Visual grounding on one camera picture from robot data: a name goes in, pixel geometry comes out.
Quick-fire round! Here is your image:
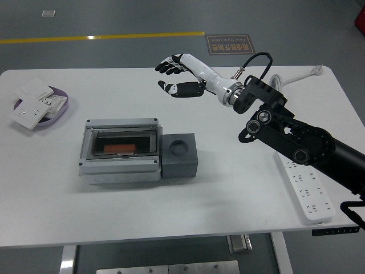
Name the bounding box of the grey cube with round hole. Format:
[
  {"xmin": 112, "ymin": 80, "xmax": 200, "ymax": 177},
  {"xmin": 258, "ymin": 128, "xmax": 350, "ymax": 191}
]
[{"xmin": 161, "ymin": 132, "xmax": 198, "ymax": 179}]

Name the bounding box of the white five-hole socket plate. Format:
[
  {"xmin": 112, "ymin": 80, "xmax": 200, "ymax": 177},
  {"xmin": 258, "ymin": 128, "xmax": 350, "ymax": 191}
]
[{"xmin": 8, "ymin": 96, "xmax": 50, "ymax": 131}]

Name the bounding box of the white power strip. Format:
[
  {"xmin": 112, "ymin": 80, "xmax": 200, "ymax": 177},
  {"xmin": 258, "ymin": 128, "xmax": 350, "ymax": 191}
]
[{"xmin": 273, "ymin": 151, "xmax": 336, "ymax": 226}]

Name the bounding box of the orange cylinder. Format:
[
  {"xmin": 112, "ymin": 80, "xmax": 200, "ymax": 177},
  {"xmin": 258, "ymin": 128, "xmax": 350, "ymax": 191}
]
[{"xmin": 103, "ymin": 144, "xmax": 137, "ymax": 154}]

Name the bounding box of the red bin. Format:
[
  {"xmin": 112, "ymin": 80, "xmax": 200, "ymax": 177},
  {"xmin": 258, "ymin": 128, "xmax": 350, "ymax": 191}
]
[{"xmin": 353, "ymin": 5, "xmax": 365, "ymax": 31}]

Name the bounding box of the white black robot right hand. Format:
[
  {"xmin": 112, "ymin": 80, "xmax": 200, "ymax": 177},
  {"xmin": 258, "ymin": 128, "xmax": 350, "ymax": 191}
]
[{"xmin": 155, "ymin": 53, "xmax": 239, "ymax": 107}]

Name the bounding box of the grey table frame bracket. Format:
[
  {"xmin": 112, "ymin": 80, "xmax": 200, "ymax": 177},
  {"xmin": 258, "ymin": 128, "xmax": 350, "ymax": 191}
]
[{"xmin": 227, "ymin": 233, "xmax": 254, "ymax": 255}]

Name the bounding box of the black table control panel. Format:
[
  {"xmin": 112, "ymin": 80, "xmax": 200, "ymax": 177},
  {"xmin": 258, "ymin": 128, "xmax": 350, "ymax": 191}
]
[{"xmin": 311, "ymin": 227, "xmax": 360, "ymax": 237}]

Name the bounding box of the grey electrical box clear lid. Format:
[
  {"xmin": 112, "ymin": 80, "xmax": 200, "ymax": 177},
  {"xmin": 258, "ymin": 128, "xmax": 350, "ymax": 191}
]
[{"xmin": 77, "ymin": 118, "xmax": 163, "ymax": 184}]

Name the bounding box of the white socket with printed label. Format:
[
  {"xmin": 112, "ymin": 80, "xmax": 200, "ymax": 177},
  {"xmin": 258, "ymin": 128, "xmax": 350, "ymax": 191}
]
[{"xmin": 36, "ymin": 94, "xmax": 68, "ymax": 119}]

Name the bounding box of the purple tray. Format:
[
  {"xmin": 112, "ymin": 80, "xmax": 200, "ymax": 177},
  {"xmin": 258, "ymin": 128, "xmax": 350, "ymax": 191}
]
[{"xmin": 13, "ymin": 85, "xmax": 70, "ymax": 131}]

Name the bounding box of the white switch plate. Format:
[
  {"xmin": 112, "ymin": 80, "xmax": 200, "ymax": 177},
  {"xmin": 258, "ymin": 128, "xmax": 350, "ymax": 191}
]
[{"xmin": 13, "ymin": 78, "xmax": 55, "ymax": 100}]

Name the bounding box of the metal base plate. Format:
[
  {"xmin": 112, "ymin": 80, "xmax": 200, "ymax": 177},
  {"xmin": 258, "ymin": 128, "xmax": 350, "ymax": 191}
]
[{"xmin": 96, "ymin": 260, "xmax": 240, "ymax": 274}]

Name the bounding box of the white table leg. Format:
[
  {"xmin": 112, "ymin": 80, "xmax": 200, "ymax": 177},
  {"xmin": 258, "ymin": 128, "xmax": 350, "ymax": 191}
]
[
  {"xmin": 270, "ymin": 231, "xmax": 294, "ymax": 274},
  {"xmin": 59, "ymin": 245, "xmax": 78, "ymax": 274}
]

